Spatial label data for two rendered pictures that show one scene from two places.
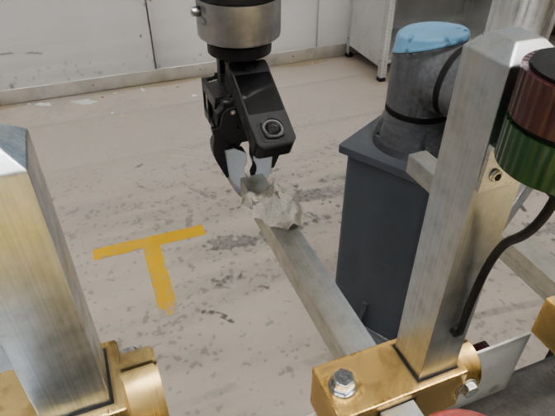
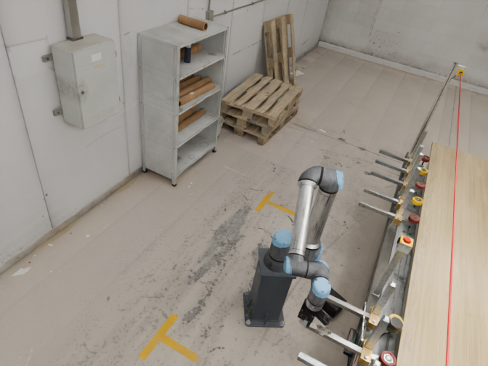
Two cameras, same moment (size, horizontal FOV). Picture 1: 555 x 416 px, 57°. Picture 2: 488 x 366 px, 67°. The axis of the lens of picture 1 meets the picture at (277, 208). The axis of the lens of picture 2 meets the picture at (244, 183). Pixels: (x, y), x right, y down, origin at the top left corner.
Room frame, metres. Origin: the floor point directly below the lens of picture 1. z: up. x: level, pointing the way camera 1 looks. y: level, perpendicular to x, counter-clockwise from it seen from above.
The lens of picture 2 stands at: (0.10, 1.23, 2.65)
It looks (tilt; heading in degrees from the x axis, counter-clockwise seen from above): 38 degrees down; 312
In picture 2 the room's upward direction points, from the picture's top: 10 degrees clockwise
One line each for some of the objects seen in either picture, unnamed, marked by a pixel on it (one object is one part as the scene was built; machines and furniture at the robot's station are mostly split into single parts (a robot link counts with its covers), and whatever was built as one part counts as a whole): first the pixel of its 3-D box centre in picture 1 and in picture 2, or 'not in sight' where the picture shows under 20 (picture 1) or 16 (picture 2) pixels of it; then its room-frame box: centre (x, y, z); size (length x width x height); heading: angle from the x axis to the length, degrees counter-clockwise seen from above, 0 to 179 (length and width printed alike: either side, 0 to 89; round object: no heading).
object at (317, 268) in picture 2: not in sight; (317, 272); (0.63, -0.04, 1.14); 0.12 x 0.12 x 0.09; 39
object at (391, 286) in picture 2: not in sight; (377, 308); (0.35, -0.35, 0.88); 0.04 x 0.04 x 0.48; 22
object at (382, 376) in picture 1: (398, 385); (367, 351); (0.24, -0.10, 0.85); 0.14 x 0.06 x 0.05; 112
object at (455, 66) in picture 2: not in sight; (435, 114); (1.16, -2.52, 1.20); 0.15 x 0.12 x 1.00; 112
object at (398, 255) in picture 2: not in sight; (388, 272); (0.44, -0.60, 0.93); 0.05 x 0.05 x 0.45; 22
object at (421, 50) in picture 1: (429, 68); (283, 245); (1.06, -0.33, 0.79); 0.17 x 0.15 x 0.18; 39
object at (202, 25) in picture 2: not in sight; (192, 22); (3.18, -1.03, 1.59); 0.30 x 0.08 x 0.08; 21
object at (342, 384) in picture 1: (343, 381); not in sight; (0.23, -0.05, 0.88); 0.02 x 0.02 x 0.01
